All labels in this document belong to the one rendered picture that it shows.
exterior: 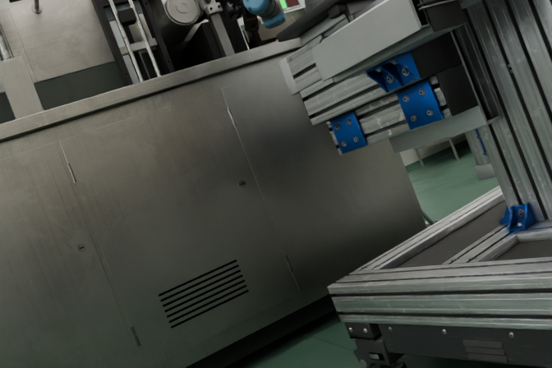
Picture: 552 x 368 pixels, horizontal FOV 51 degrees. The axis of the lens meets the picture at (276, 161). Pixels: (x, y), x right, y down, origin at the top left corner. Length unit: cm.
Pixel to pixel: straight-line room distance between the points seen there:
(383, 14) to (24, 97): 135
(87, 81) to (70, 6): 30
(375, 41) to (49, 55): 157
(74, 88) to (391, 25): 156
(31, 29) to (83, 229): 98
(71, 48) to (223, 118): 82
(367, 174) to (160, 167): 68
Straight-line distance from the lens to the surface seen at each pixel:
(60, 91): 234
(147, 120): 173
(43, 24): 241
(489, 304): 110
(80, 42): 239
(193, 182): 172
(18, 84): 207
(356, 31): 107
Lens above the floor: 55
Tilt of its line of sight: level
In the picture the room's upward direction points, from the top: 21 degrees counter-clockwise
